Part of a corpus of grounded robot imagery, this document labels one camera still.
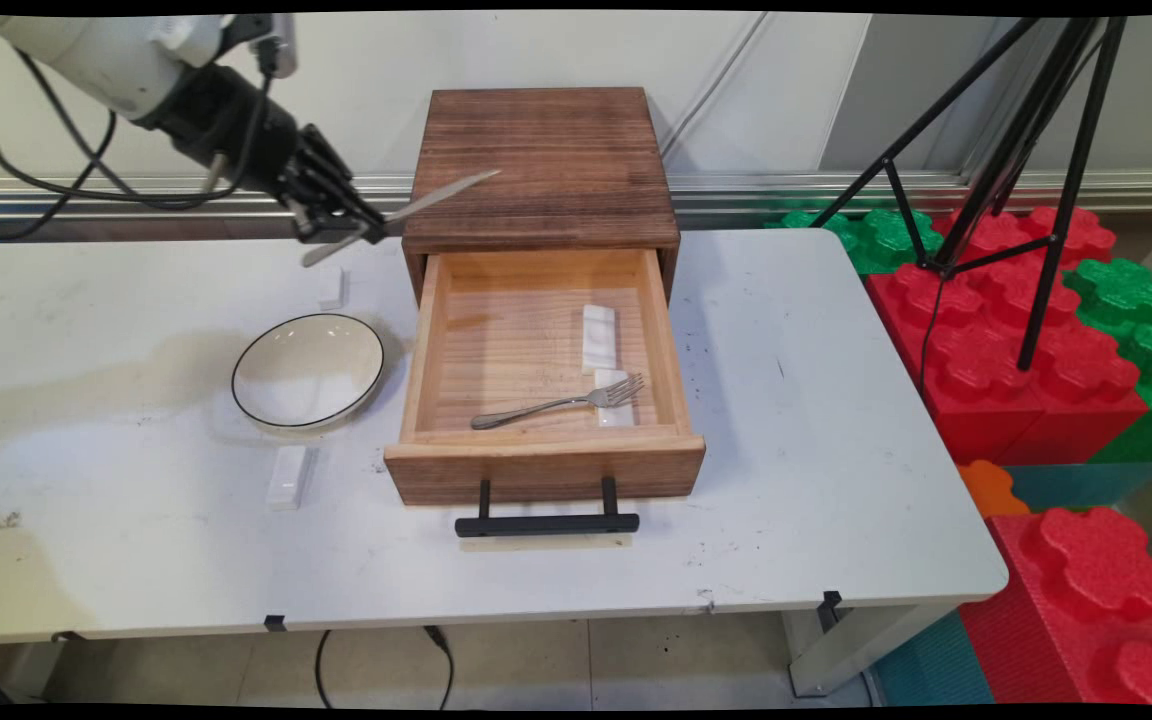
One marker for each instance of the teal foam floor mat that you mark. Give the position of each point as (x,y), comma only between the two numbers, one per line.
(931,665)

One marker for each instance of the white ribbed camera mount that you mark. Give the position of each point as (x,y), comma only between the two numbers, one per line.
(186,35)

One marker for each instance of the black tripod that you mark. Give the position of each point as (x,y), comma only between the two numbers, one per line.
(1021,130)

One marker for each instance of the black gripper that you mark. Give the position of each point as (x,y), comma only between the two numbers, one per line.
(226,130)

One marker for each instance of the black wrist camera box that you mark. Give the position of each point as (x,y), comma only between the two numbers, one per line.
(271,45)

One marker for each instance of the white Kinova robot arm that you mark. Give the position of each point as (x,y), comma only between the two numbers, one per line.
(96,55)

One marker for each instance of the silver table knife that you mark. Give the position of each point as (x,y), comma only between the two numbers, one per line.
(436,198)

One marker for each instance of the white table leg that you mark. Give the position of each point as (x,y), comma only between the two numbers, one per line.
(856,640)

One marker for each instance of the silver metal fork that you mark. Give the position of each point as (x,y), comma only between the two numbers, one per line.
(556,405)

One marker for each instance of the large green foam block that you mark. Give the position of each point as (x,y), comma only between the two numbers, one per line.
(1136,300)

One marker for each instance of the white ceramic cutlery rest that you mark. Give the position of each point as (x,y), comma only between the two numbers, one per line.
(598,340)
(616,415)
(288,478)
(332,288)

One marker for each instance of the large red foam block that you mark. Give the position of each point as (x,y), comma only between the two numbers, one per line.
(1086,600)

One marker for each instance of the dark wooden drawer cabinet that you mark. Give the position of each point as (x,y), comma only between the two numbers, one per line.
(546,160)

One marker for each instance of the aluminium wall rail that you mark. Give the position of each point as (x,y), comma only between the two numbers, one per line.
(936,190)

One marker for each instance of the teal foam block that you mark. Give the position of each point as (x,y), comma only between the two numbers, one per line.
(1086,485)

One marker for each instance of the white bowl with black rim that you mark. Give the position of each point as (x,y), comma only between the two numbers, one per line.
(306,370)

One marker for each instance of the small green foam block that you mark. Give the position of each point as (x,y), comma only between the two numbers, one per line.
(876,240)

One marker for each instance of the light wooden drawer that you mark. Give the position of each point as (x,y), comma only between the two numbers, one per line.
(546,470)

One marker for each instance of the orange foam piece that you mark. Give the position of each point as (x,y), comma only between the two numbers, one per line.
(991,490)

